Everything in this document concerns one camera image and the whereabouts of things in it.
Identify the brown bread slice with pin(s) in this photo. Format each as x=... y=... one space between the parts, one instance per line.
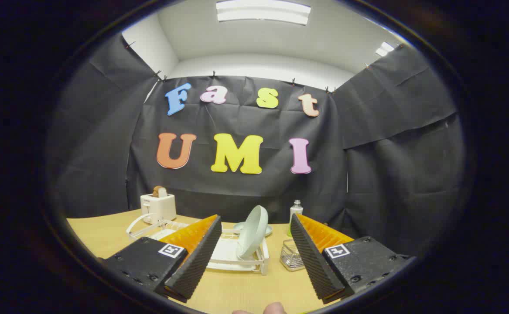
x=160 y=191

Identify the long ceiling light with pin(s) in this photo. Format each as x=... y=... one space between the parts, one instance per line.
x=263 y=12

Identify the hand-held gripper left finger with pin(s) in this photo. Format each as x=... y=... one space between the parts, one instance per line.
x=199 y=261

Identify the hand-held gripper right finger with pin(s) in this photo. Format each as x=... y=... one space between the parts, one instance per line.
x=315 y=261

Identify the pale green plate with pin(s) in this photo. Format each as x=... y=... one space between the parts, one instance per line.
x=253 y=231

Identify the pale plate with meat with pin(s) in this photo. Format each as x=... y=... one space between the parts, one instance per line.
x=238 y=226

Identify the small ceiling light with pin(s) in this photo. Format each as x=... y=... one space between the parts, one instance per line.
x=385 y=49

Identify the black backdrop cloth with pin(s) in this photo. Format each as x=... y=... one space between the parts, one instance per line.
x=245 y=196

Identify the white green drink bottle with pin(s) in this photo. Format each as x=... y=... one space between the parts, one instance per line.
x=295 y=213

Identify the white toaster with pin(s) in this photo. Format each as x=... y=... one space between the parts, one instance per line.
x=158 y=207

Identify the row of black cloth clips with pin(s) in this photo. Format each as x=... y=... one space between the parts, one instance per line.
x=213 y=75

